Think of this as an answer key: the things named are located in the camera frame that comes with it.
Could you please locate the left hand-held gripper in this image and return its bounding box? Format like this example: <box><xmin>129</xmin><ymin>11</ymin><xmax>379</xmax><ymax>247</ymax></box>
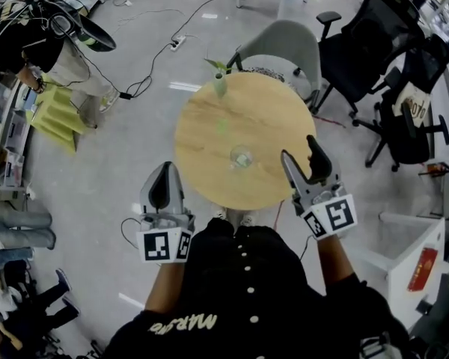
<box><xmin>135</xmin><ymin>161</ymin><xmax>196</xmax><ymax>264</ymax></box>

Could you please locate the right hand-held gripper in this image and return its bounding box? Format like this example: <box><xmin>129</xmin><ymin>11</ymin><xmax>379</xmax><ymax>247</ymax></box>
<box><xmin>280</xmin><ymin>135</ymin><xmax>358</xmax><ymax>241</ymax></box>

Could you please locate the clear drinking glass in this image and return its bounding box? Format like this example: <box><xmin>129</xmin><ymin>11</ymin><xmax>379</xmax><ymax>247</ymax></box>
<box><xmin>228</xmin><ymin>144</ymin><xmax>254</xmax><ymax>172</ymax></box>

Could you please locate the person's right forearm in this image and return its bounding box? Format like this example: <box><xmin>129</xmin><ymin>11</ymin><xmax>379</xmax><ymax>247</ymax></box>
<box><xmin>316</xmin><ymin>233</ymin><xmax>358</xmax><ymax>297</ymax></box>

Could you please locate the person's left forearm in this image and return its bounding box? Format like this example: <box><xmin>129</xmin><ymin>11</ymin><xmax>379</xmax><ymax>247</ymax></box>
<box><xmin>144</xmin><ymin>260</ymin><xmax>188</xmax><ymax>313</ymax></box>

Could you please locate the round wooden table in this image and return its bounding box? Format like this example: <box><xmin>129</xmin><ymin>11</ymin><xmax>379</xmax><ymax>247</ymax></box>
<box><xmin>173</xmin><ymin>72</ymin><xmax>318</xmax><ymax>212</ymax></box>

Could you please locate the black mesh office chair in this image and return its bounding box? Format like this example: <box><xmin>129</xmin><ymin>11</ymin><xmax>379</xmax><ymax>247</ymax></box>
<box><xmin>353</xmin><ymin>35</ymin><xmax>449</xmax><ymax>173</ymax></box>
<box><xmin>310</xmin><ymin>0</ymin><xmax>427</xmax><ymax>120</ymax></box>

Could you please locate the patterned seat cushion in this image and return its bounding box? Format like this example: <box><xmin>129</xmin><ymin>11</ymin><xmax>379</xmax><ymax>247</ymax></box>
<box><xmin>242</xmin><ymin>67</ymin><xmax>290</xmax><ymax>85</ymax></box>

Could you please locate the white desk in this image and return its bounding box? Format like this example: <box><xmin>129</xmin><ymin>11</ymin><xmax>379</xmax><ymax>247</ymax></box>
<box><xmin>353</xmin><ymin>211</ymin><xmax>447</xmax><ymax>331</ymax></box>

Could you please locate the green vase with plant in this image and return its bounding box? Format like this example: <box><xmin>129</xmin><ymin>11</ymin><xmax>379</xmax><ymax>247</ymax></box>
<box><xmin>204</xmin><ymin>58</ymin><xmax>236</xmax><ymax>99</ymax></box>

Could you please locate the beige printed tote bag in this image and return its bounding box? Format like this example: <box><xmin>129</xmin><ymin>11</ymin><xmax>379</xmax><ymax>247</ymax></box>
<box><xmin>392</xmin><ymin>82</ymin><xmax>433</xmax><ymax>129</ymax></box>

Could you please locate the green step stool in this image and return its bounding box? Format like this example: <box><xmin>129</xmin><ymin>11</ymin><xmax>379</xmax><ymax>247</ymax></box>
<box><xmin>25</xmin><ymin>75</ymin><xmax>88</xmax><ymax>155</ymax></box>

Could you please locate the grey shell chair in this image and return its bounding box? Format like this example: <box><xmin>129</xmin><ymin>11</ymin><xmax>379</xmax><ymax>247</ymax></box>
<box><xmin>226</xmin><ymin>19</ymin><xmax>323</xmax><ymax>114</ymax></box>

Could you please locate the person's black buttoned shirt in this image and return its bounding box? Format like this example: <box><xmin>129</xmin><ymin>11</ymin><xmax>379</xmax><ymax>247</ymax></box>
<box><xmin>103</xmin><ymin>217</ymin><xmax>412</xmax><ymax>359</ymax></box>

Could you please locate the red box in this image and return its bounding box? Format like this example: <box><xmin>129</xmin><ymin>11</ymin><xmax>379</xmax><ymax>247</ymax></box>
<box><xmin>407</xmin><ymin>247</ymin><xmax>439</xmax><ymax>293</ymax></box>

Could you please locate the white power strip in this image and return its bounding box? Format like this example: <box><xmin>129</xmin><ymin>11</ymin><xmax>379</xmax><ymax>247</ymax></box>
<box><xmin>169</xmin><ymin>34</ymin><xmax>188</xmax><ymax>52</ymax></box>

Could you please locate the white storage shelf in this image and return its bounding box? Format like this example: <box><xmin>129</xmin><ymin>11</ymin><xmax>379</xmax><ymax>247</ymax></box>
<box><xmin>0</xmin><ymin>65</ymin><xmax>39</xmax><ymax>201</ymax></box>

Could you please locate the white waist device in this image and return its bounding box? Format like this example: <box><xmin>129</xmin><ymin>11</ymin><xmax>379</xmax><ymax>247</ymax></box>
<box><xmin>358</xmin><ymin>334</ymin><xmax>393</xmax><ymax>359</ymax></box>

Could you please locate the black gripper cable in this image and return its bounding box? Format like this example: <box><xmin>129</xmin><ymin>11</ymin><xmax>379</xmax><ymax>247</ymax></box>
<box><xmin>120</xmin><ymin>217</ymin><xmax>142</xmax><ymax>245</ymax></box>

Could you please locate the black cable with adapter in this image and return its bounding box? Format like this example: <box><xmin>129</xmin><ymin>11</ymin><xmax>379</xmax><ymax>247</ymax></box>
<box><xmin>117</xmin><ymin>0</ymin><xmax>231</xmax><ymax>101</ymax></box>

